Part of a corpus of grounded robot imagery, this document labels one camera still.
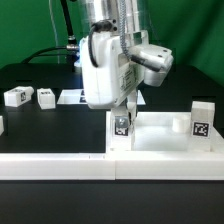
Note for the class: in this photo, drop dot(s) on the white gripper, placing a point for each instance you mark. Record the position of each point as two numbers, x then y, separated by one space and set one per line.
114 79

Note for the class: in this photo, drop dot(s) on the white square table top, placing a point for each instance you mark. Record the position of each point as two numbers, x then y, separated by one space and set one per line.
165 132

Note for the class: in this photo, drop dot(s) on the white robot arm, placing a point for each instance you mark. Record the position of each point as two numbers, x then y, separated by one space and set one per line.
118 18

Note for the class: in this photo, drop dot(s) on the white left fence piece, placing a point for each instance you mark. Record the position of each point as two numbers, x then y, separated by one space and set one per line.
1 125

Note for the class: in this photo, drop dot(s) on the white marker base plate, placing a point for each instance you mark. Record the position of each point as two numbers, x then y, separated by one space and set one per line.
77 96

